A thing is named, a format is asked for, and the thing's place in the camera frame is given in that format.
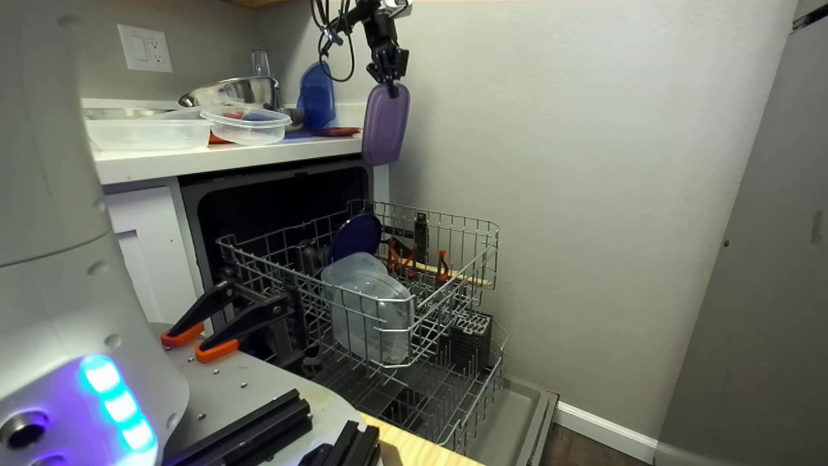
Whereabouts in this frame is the frosted plastic container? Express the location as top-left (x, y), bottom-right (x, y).
top-left (318, 252), bottom-right (418, 368)

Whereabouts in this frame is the black cutlery basket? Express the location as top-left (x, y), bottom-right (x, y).
top-left (446, 310), bottom-right (498, 376)

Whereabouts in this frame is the white marble countertop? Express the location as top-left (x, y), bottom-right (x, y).
top-left (77, 96), bottom-right (384, 189)

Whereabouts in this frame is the black clamp orange tip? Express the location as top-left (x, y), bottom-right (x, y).
top-left (195, 290), bottom-right (297, 365)
top-left (159, 276), bottom-right (254, 351)

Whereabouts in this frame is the metal bowl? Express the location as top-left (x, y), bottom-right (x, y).
top-left (179, 73), bottom-right (284, 113)

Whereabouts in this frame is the black aluminium extrusion bar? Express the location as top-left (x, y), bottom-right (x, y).
top-left (295, 417), bottom-right (385, 466)
top-left (164, 385), bottom-right (317, 466)

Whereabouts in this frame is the blue transparent plastic lid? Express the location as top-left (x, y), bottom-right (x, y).
top-left (295, 57), bottom-right (339, 135)

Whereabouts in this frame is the white wall outlet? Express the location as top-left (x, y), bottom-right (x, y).
top-left (113, 22), bottom-right (177, 74)

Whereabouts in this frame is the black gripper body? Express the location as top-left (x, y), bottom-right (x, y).
top-left (344, 0), bottom-right (414, 57)

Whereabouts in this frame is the white cabinet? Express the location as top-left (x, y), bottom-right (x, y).
top-left (102, 178), bottom-right (207, 328)

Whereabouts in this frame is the dishwasher door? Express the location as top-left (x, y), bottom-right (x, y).
top-left (379, 365), bottom-right (565, 466)

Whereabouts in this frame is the white baseboard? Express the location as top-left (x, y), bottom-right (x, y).
top-left (553, 399), bottom-right (662, 466)

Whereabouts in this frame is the purple plastic lid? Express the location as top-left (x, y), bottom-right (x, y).
top-left (361, 79), bottom-right (414, 169)

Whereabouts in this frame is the grey appliance side panel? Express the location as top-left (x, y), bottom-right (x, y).
top-left (653, 0), bottom-right (828, 466)

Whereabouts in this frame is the red flat lid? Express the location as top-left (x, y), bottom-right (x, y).
top-left (318, 123), bottom-right (366, 141)

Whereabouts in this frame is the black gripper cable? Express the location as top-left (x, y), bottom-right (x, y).
top-left (308, 0), bottom-right (362, 88)

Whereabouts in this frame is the wooden spoon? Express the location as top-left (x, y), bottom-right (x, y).
top-left (392, 255), bottom-right (494, 290)

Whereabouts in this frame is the large clear plastic container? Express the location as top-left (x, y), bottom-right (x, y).
top-left (82, 107), bottom-right (214, 161)

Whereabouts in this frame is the dishwasher tub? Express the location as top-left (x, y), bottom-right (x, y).
top-left (177, 152), bottom-right (394, 365)

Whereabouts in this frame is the dark handled utensil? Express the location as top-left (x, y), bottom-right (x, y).
top-left (412, 209), bottom-right (433, 266)

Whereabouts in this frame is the small clear plastic container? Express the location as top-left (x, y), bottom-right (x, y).
top-left (207, 107), bottom-right (295, 148)

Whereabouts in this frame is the white wire upper rack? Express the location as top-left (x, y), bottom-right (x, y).
top-left (214, 200), bottom-right (505, 372)

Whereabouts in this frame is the round dark blue plate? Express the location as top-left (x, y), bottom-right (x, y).
top-left (330, 213), bottom-right (385, 264)

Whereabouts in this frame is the grey wire lower rack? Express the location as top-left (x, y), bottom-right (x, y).
top-left (301, 330), bottom-right (513, 460)

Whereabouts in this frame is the red handled utensil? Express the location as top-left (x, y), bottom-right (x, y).
top-left (384, 236), bottom-right (455, 286)

